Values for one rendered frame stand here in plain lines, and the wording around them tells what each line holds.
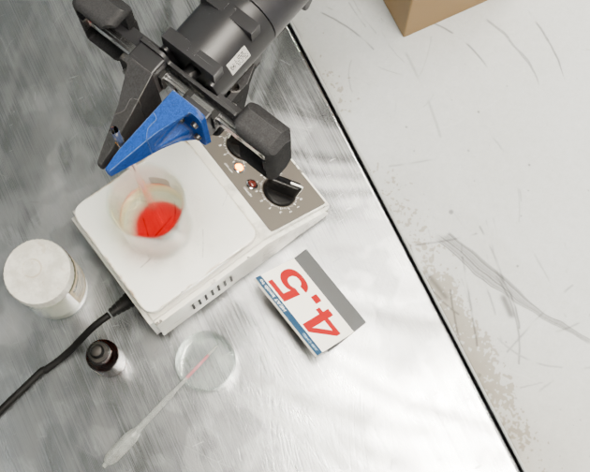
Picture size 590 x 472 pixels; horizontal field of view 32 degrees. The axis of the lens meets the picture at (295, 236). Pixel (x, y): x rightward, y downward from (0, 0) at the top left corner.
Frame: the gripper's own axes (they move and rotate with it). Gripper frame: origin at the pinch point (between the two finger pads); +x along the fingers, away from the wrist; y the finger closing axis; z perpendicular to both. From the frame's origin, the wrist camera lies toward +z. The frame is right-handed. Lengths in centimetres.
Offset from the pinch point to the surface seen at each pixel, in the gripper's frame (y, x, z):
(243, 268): -8.3, -0.4, 21.4
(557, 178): -25.3, -27.1, 25.8
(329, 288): -15.0, -4.5, 25.3
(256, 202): -5.6, -5.4, 19.5
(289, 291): -12.6, -1.6, 23.1
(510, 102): -17.2, -30.6, 25.9
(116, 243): 0.8, 5.6, 16.9
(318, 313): -15.8, -1.8, 23.9
